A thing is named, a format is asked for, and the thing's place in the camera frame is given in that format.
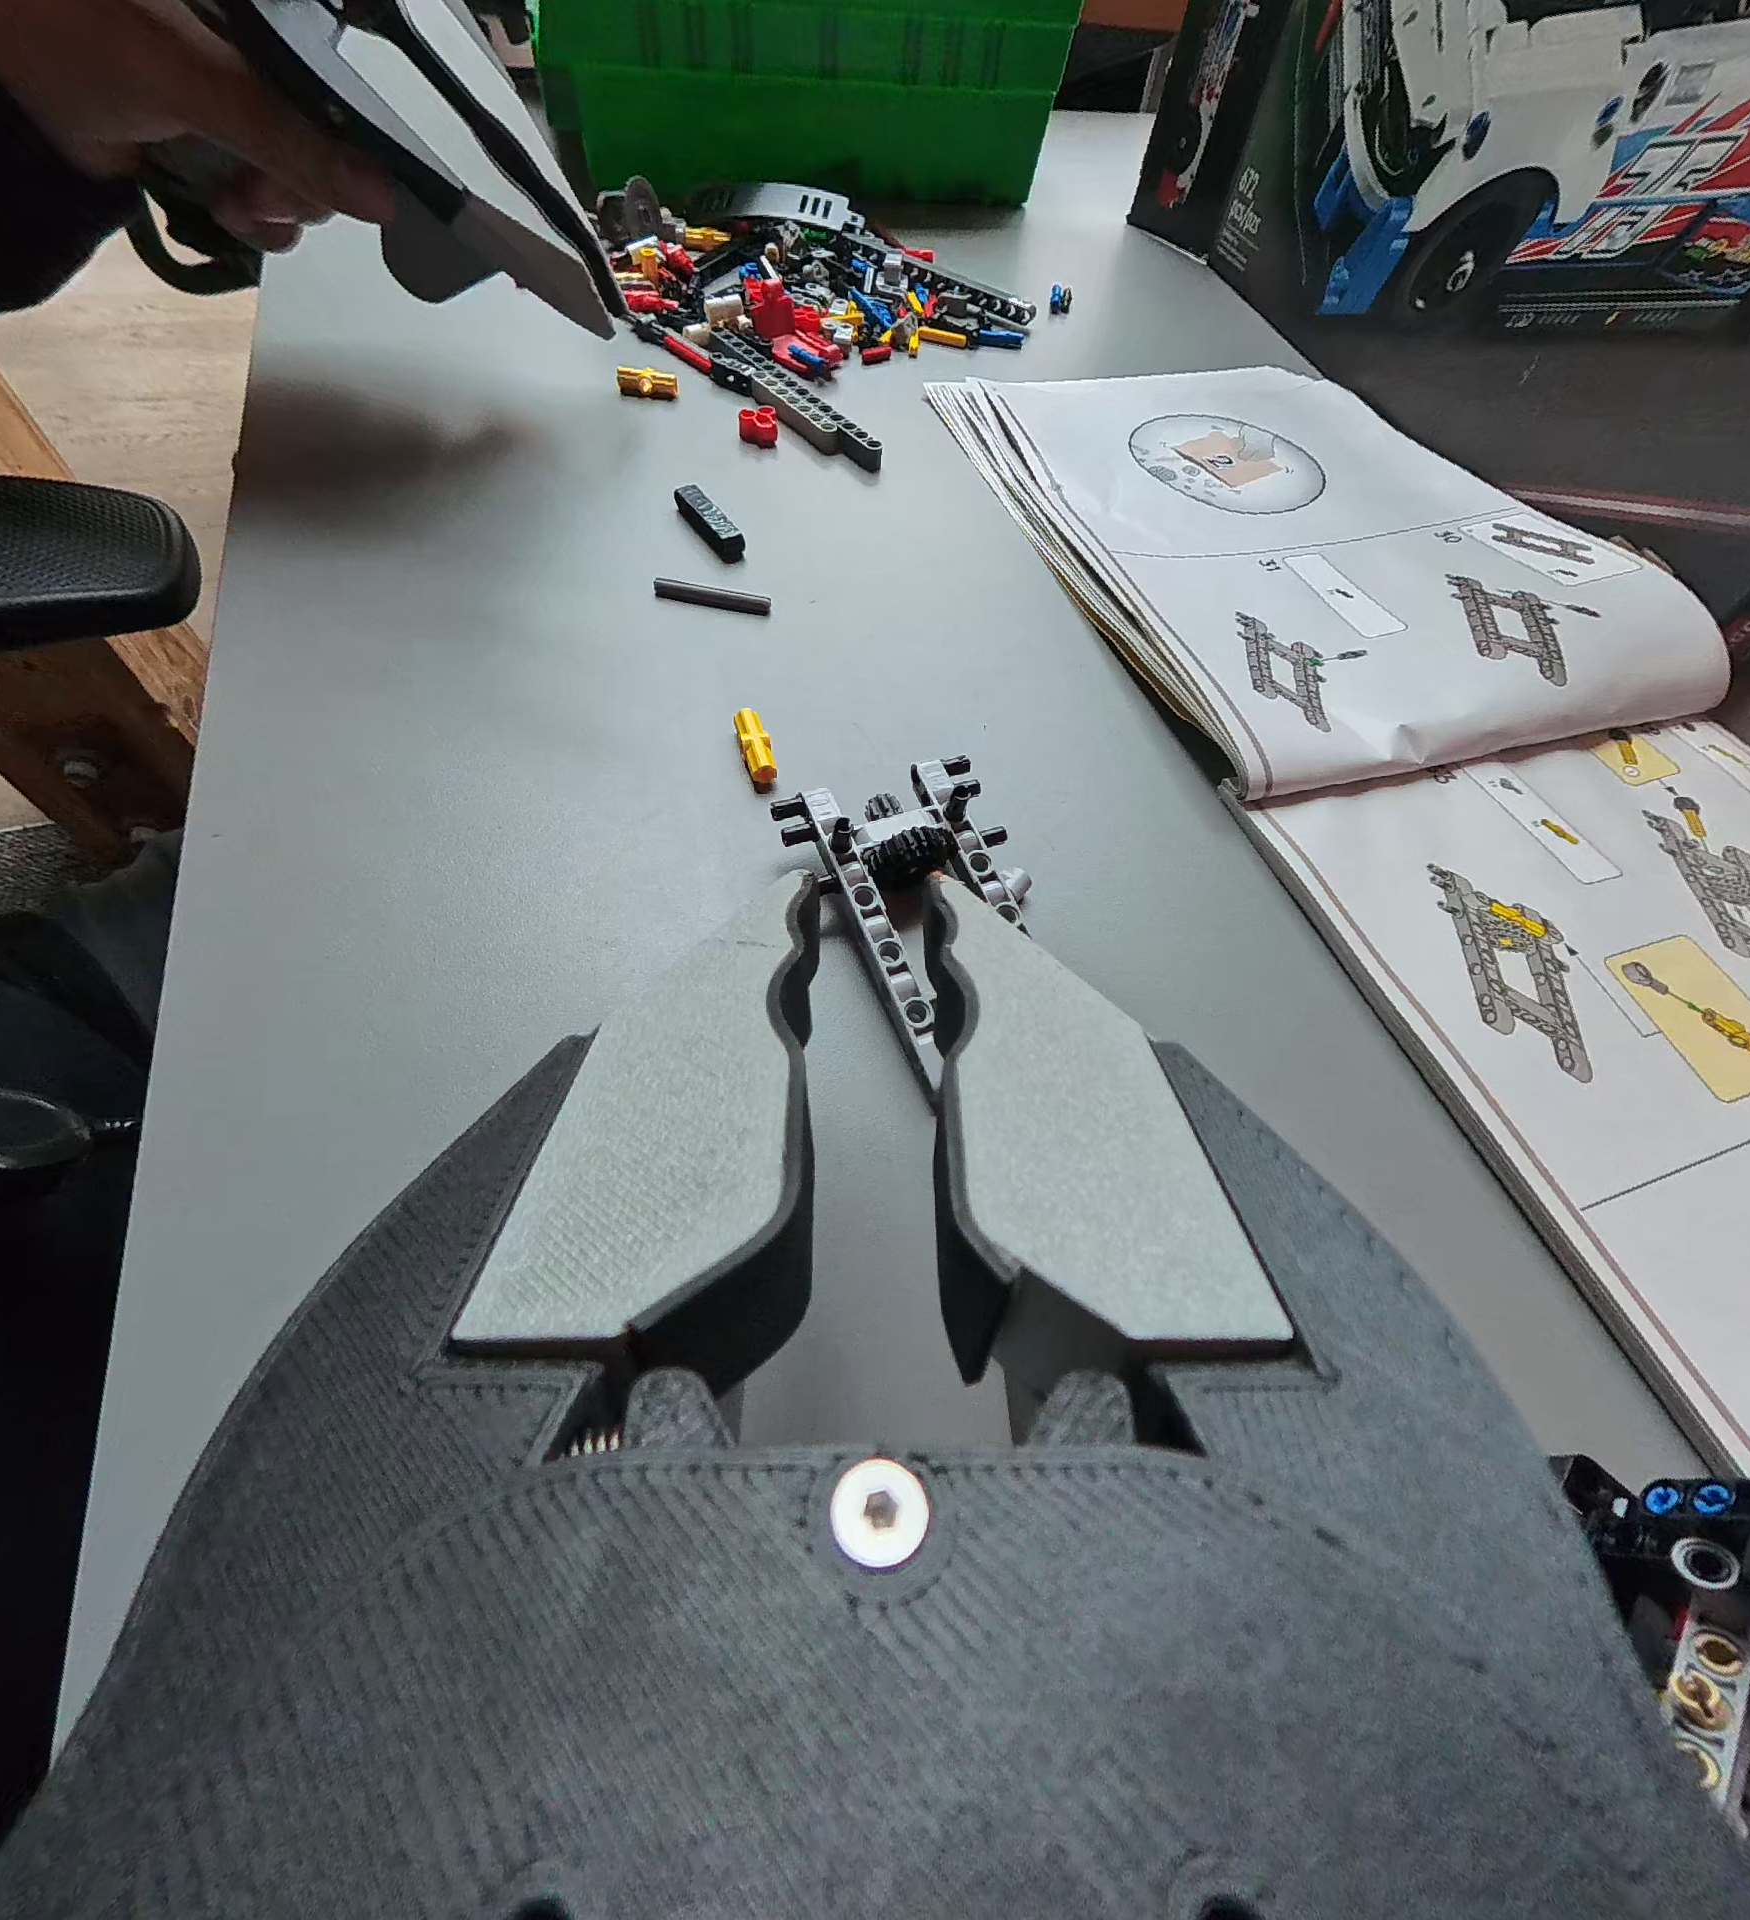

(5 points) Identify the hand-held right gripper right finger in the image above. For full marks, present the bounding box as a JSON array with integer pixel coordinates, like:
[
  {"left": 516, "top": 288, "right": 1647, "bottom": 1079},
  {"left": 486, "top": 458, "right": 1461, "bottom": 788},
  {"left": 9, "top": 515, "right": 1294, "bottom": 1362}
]
[{"left": 923, "top": 871, "right": 1299, "bottom": 1391}]

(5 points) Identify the green plastic bin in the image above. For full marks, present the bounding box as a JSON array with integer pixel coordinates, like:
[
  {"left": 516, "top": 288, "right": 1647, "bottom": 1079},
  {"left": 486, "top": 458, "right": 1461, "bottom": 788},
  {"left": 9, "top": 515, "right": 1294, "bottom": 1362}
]
[{"left": 532, "top": 0, "right": 1085, "bottom": 205}]

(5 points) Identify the black lego car assembly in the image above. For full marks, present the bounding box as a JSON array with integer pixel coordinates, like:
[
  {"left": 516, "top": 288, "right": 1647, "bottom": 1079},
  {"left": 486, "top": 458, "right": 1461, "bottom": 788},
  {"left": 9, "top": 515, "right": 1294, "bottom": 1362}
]
[{"left": 1551, "top": 1453, "right": 1750, "bottom": 1920}]

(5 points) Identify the long dark grey lego beam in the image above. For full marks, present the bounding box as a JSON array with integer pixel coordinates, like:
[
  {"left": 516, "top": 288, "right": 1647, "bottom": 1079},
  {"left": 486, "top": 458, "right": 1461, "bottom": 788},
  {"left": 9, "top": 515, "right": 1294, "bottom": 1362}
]
[{"left": 711, "top": 336, "right": 884, "bottom": 474}]

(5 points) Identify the pile of lego pieces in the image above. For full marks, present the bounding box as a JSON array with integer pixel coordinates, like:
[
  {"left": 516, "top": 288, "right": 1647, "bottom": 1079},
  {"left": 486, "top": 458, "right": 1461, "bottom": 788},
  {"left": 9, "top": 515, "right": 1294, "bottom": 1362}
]
[{"left": 593, "top": 177, "right": 1040, "bottom": 384}]

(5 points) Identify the black chair armrest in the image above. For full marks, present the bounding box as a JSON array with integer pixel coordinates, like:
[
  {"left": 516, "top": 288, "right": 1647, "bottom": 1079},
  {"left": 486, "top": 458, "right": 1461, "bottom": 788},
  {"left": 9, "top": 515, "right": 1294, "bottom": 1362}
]
[{"left": 0, "top": 477, "right": 202, "bottom": 662}]

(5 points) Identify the lego set box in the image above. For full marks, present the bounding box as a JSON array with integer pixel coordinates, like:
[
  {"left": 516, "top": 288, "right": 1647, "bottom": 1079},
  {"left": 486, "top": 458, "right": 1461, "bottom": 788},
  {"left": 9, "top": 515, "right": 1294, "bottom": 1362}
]
[{"left": 1127, "top": 0, "right": 1750, "bottom": 678}]

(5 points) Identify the grey lego frame assembly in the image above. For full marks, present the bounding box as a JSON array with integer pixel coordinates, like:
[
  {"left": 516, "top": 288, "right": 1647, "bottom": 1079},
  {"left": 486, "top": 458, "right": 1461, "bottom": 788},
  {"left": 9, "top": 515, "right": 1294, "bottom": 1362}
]
[{"left": 770, "top": 756, "right": 1034, "bottom": 1113}]

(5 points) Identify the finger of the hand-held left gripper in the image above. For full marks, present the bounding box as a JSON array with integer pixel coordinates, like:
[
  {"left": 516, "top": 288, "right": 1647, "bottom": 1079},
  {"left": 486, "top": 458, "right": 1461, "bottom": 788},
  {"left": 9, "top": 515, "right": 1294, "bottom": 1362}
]
[
  {"left": 223, "top": 0, "right": 626, "bottom": 343},
  {"left": 395, "top": 0, "right": 626, "bottom": 313}
]

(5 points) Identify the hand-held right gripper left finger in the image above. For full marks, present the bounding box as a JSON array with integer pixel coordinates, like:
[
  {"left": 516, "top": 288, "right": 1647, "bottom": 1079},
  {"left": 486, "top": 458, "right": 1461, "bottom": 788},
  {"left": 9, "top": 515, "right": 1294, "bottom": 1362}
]
[{"left": 447, "top": 871, "right": 821, "bottom": 1391}]

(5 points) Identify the person's left hand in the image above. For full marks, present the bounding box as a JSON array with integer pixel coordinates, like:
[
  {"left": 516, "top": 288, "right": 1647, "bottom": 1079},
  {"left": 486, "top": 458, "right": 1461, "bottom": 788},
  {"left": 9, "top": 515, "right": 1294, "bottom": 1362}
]
[{"left": 0, "top": 0, "right": 400, "bottom": 259}]

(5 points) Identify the lego instruction booklet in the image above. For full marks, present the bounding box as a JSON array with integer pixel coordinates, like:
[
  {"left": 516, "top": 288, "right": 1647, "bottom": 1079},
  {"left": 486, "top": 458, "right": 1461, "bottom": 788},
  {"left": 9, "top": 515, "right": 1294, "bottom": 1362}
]
[{"left": 923, "top": 364, "right": 1750, "bottom": 1481}]

